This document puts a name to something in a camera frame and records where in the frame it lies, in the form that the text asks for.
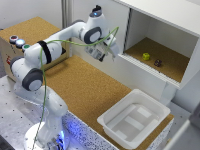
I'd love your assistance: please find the green cable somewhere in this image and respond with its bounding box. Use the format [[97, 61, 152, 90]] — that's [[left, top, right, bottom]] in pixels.
[[31, 26, 120, 150]]

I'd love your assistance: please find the white plastic box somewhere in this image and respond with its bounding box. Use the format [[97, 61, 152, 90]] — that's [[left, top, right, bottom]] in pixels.
[[96, 88, 172, 150]]

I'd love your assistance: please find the yellow block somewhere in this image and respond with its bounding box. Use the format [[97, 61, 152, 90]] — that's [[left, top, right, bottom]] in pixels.
[[142, 52, 151, 62]]

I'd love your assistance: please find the white cabinet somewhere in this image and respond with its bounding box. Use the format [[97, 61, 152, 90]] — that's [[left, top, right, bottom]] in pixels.
[[70, 0, 200, 108]]

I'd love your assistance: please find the wooden drawer box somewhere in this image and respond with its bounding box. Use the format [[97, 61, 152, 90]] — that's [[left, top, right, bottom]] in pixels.
[[0, 16, 72, 83]]

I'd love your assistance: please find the purple block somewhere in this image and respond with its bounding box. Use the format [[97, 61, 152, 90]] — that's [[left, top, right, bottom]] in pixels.
[[153, 58, 163, 68]]

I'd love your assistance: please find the green button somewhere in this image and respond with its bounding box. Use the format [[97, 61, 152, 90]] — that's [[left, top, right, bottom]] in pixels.
[[21, 43, 32, 52]]

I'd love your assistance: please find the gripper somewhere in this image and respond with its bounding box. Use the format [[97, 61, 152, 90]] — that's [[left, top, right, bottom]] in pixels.
[[84, 39, 120, 63]]

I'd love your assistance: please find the blue button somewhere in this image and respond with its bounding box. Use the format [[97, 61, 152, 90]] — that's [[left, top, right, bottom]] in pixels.
[[15, 38, 26, 48]]

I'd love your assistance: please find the red button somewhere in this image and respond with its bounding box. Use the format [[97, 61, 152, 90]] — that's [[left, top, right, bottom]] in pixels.
[[9, 34, 19, 44]]

